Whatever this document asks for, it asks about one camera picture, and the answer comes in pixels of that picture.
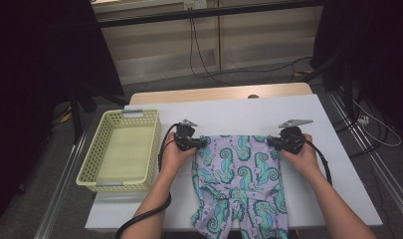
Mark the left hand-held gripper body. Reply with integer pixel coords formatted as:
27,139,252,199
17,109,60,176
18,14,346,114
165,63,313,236
173,119,199,152

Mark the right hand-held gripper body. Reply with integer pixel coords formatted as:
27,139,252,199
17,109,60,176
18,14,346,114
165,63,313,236
276,119,314,155

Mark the lilac seahorse print garment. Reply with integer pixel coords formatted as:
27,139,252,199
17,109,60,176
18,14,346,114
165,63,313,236
189,133,290,239

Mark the pale yellow perforated basket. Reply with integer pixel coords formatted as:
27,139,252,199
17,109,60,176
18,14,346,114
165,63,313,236
75,109,162,193

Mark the person's left hand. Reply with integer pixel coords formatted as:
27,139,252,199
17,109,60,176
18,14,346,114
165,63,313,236
158,131,197,177

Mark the person's right hand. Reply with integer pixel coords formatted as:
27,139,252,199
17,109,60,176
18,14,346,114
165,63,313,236
281,132,323,181

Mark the black metal stand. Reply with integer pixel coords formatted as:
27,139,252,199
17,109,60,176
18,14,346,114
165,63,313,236
69,83,130,144
302,49,357,123

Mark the dark curtain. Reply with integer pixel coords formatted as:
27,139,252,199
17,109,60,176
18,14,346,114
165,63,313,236
0,0,125,230
312,0,403,137

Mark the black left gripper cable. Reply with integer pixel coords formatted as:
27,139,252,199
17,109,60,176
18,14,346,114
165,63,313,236
114,121,182,239

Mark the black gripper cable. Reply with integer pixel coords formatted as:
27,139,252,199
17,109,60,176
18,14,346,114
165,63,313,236
114,121,182,239
302,138,333,187

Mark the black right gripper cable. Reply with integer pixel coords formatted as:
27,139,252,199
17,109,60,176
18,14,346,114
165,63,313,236
302,138,333,187

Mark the black floor cable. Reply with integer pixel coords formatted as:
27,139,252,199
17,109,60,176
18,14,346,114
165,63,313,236
222,56,314,76

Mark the black socket cable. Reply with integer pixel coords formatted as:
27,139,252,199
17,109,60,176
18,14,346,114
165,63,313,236
188,18,207,81
192,18,232,87

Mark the white cable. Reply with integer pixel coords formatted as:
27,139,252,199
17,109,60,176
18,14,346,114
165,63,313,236
352,99,403,149

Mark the aluminium floor rail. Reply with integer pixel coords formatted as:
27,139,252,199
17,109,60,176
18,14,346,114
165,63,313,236
33,130,89,239
326,91,403,227

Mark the white wall socket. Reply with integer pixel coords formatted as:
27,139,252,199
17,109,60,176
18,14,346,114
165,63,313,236
183,0,208,10

